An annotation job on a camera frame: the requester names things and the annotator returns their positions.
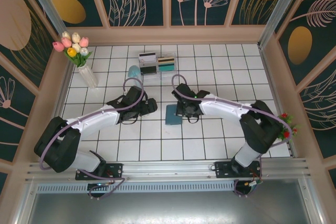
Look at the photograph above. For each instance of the white ribbed vase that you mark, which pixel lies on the white ribbed vase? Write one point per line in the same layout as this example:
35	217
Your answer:
88	77

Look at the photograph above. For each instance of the grey metal panel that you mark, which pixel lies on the grey metal panel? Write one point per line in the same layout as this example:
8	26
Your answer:
168	208

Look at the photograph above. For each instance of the teal card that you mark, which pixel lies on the teal card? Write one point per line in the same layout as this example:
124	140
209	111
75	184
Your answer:
167	68

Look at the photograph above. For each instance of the light blue mushroom toy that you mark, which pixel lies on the light blue mushroom toy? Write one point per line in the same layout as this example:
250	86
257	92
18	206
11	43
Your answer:
134	71

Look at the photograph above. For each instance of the blue card holder wallet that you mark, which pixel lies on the blue card holder wallet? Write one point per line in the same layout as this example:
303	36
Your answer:
172	117

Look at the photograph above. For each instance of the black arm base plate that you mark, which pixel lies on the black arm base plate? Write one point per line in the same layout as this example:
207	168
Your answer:
223	169
115	171

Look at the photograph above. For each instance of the artificial tulip bouquet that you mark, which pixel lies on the artificial tulip bouquet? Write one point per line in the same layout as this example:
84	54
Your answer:
74	48

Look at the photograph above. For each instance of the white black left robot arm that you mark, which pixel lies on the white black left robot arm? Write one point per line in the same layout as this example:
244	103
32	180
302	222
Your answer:
99	117

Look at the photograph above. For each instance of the aluminium mounting rail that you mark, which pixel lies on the aluminium mounting rail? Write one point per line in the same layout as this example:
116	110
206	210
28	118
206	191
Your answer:
168	167

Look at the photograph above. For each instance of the clear acrylic card organizer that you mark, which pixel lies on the clear acrylic card organizer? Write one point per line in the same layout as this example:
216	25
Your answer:
168	75

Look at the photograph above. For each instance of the small red flower plant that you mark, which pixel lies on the small red flower plant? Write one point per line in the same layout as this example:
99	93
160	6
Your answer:
284	129

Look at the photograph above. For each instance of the aluminium frame post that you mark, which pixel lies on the aluminium frame post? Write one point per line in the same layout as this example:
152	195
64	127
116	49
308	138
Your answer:
44	1
281	6

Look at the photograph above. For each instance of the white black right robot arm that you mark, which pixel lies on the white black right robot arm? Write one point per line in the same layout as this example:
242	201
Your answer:
223	108

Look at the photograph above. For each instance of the green connector board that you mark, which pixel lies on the green connector board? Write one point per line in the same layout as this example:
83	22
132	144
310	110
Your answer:
256	184

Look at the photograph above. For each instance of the beige card with black stripe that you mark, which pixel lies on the beige card with black stripe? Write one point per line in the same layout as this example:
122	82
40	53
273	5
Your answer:
166	60

